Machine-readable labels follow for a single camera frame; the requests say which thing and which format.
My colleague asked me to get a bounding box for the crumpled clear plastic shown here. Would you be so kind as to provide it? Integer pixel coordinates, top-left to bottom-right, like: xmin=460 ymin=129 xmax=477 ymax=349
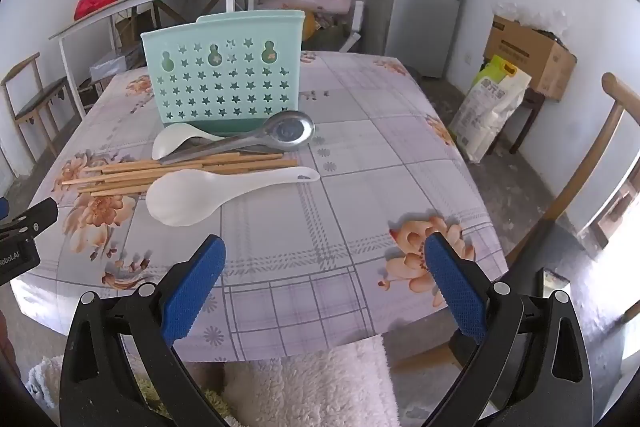
xmin=494 ymin=2 xmax=569 ymax=38

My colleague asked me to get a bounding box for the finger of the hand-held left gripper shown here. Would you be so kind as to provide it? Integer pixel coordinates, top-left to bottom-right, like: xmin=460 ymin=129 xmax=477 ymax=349
xmin=0 ymin=198 xmax=58 ymax=244

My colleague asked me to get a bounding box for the large white rice paddle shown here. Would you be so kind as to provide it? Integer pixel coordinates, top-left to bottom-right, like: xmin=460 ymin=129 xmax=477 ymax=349
xmin=146 ymin=167 xmax=321 ymax=227

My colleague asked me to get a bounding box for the floral checked tablecloth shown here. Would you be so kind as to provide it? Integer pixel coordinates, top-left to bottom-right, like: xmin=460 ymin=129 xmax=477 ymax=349
xmin=22 ymin=51 xmax=508 ymax=363

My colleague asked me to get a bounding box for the fluffy white robe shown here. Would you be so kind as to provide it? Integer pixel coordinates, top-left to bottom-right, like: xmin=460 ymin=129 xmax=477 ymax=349
xmin=27 ymin=334 xmax=401 ymax=427

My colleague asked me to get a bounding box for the curved-back wooden chair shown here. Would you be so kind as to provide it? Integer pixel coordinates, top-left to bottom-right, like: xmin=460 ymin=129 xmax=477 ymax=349
xmin=505 ymin=73 xmax=640 ymax=268

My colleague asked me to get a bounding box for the brown cardboard box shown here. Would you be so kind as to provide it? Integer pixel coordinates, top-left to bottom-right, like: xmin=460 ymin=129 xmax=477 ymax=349
xmin=484 ymin=14 xmax=577 ymax=102

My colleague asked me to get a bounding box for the clear storage box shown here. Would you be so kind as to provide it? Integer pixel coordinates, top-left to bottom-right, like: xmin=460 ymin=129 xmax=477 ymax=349
xmin=90 ymin=53 xmax=147 ymax=84

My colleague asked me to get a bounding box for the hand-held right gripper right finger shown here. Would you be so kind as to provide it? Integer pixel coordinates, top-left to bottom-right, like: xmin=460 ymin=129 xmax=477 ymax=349
xmin=420 ymin=232 xmax=596 ymax=427

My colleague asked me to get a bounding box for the red plastic bag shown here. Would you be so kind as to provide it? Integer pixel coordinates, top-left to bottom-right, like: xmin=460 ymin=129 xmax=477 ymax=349
xmin=74 ymin=0 xmax=120 ymax=21

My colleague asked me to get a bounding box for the metal spoon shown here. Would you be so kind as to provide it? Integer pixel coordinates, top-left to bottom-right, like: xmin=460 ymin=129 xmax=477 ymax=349
xmin=159 ymin=139 xmax=286 ymax=166
xmin=170 ymin=111 xmax=317 ymax=158

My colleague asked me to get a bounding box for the group of wooden chopsticks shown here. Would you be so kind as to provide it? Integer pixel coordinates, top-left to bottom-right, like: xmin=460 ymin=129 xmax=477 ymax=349
xmin=62 ymin=151 xmax=299 ymax=196

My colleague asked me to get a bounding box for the dark wooden stool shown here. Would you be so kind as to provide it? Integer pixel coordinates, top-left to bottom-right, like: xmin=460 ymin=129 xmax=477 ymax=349
xmin=509 ymin=87 xmax=547 ymax=155

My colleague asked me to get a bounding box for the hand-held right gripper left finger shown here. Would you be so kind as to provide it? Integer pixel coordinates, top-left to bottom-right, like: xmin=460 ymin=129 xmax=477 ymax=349
xmin=59 ymin=234 xmax=231 ymax=427

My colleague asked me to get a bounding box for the square wooden chair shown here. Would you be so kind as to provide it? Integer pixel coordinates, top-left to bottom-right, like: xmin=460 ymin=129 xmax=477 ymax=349
xmin=0 ymin=53 xmax=83 ymax=158

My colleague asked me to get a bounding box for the teal star-cutout utensil holder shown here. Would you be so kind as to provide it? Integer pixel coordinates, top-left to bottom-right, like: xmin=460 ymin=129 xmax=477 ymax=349
xmin=140 ymin=10 xmax=306 ymax=142

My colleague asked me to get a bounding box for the pink floral cushion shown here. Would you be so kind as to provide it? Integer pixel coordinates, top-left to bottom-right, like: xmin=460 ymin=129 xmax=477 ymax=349
xmin=257 ymin=0 xmax=356 ymax=15

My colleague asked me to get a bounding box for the small white spoon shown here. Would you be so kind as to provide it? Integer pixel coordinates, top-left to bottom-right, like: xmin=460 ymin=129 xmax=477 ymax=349
xmin=151 ymin=125 xmax=223 ymax=160

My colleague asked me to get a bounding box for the white and yellow rice bag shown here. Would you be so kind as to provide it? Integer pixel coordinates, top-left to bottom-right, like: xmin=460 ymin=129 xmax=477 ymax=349
xmin=449 ymin=55 xmax=532 ymax=164

